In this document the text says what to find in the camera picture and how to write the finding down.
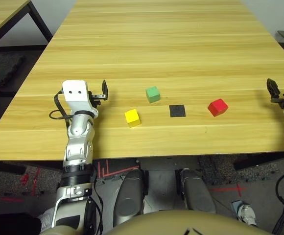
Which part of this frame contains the beige robot torso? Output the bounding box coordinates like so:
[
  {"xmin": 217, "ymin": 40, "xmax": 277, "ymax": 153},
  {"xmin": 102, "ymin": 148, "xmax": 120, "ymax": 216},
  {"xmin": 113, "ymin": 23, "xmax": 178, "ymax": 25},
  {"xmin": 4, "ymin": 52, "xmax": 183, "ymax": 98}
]
[{"xmin": 39, "ymin": 210, "xmax": 275, "ymax": 235}]

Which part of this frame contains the black table foot beam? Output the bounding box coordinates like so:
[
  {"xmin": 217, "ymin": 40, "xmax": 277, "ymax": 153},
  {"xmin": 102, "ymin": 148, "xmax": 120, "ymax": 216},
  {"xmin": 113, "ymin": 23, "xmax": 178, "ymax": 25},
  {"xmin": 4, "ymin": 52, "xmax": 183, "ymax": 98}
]
[
  {"xmin": 233, "ymin": 152, "xmax": 284, "ymax": 171},
  {"xmin": 0, "ymin": 160, "xmax": 27, "ymax": 175}
]

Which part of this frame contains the white sneaker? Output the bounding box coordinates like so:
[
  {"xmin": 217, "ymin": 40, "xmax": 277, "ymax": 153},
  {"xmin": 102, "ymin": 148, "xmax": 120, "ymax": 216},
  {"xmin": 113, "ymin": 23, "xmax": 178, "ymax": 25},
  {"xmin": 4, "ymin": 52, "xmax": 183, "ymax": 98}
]
[{"xmin": 237, "ymin": 203, "xmax": 258, "ymax": 227}]

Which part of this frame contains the small grey flat pedal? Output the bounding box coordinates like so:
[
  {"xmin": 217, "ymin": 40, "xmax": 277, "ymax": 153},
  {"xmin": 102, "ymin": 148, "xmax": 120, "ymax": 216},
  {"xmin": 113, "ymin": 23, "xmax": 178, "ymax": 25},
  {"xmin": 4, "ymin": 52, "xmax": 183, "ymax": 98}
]
[{"xmin": 231, "ymin": 200, "xmax": 244, "ymax": 216}]

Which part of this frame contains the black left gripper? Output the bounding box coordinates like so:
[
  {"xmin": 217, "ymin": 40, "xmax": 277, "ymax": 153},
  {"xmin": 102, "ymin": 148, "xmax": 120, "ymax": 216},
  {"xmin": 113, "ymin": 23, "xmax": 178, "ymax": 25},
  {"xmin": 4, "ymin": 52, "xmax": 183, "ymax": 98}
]
[{"xmin": 87, "ymin": 79, "xmax": 109, "ymax": 109}]

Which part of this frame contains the grey right robot leg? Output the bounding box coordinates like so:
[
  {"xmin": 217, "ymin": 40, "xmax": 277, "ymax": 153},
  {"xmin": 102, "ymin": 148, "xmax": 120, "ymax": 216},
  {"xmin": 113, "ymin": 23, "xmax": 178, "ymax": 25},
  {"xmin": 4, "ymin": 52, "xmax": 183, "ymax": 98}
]
[{"xmin": 176, "ymin": 168, "xmax": 217, "ymax": 214}]

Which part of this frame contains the red wooden block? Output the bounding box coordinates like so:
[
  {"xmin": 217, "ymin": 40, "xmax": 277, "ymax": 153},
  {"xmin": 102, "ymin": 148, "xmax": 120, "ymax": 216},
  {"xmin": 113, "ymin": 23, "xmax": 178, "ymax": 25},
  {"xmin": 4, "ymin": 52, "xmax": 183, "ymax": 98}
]
[{"xmin": 207, "ymin": 98, "xmax": 229, "ymax": 118}]

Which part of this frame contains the grey robot leg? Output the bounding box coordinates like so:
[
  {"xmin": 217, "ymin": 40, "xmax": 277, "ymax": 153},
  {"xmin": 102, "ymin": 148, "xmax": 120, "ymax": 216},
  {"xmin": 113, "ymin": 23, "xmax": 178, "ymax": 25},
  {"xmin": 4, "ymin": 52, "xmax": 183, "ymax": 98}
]
[
  {"xmin": 176, "ymin": 168, "xmax": 217, "ymax": 214},
  {"xmin": 113, "ymin": 168, "xmax": 149, "ymax": 227}
]

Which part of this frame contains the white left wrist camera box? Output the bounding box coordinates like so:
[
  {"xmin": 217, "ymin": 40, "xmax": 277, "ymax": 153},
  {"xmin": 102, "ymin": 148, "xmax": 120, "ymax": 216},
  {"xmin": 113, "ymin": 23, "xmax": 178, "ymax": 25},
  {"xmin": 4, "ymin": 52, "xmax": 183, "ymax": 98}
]
[{"xmin": 62, "ymin": 80, "xmax": 99, "ymax": 118}]

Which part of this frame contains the grey left robot leg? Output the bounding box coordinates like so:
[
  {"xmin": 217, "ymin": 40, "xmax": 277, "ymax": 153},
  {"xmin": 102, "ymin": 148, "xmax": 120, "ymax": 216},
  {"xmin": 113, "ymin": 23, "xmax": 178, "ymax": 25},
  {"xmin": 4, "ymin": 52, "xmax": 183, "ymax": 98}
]
[{"xmin": 113, "ymin": 168, "xmax": 149, "ymax": 227}]

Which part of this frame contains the dark foam pad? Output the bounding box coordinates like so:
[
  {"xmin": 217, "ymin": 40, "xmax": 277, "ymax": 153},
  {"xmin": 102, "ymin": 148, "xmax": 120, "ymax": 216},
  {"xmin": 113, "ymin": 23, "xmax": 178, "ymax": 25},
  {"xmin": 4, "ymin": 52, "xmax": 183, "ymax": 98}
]
[{"xmin": 0, "ymin": 52, "xmax": 26, "ymax": 88}]

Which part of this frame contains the green wooden block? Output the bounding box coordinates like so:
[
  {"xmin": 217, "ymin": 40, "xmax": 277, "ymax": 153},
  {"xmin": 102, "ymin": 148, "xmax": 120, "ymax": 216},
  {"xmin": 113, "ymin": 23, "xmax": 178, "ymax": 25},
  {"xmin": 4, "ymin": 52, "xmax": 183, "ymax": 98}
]
[{"xmin": 145, "ymin": 86, "xmax": 161, "ymax": 104}]

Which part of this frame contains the wooden side table black frame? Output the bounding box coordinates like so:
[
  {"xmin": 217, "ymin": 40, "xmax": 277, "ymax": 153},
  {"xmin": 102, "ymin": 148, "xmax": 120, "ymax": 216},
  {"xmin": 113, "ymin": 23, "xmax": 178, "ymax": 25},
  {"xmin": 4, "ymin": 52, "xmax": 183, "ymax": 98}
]
[{"xmin": 0, "ymin": 0, "xmax": 54, "ymax": 53}]

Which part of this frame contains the yellow wooden block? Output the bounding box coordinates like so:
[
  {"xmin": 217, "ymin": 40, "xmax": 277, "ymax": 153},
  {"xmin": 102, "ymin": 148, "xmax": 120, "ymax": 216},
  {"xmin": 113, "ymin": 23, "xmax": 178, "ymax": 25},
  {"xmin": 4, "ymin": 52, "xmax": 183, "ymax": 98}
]
[{"xmin": 124, "ymin": 109, "xmax": 142, "ymax": 128}]

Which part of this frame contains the black square marker patch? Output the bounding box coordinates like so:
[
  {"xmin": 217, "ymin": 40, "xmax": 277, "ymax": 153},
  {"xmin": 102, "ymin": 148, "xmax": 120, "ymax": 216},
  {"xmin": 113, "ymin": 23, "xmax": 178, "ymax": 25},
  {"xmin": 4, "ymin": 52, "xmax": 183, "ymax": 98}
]
[{"xmin": 169, "ymin": 104, "xmax": 187, "ymax": 118}]

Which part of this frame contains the speckled black floor mat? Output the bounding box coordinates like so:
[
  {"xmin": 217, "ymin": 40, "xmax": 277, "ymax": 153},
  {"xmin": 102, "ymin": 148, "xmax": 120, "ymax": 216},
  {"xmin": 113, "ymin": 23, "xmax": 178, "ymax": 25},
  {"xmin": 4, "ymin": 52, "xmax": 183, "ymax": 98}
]
[{"xmin": 197, "ymin": 155, "xmax": 284, "ymax": 187}]

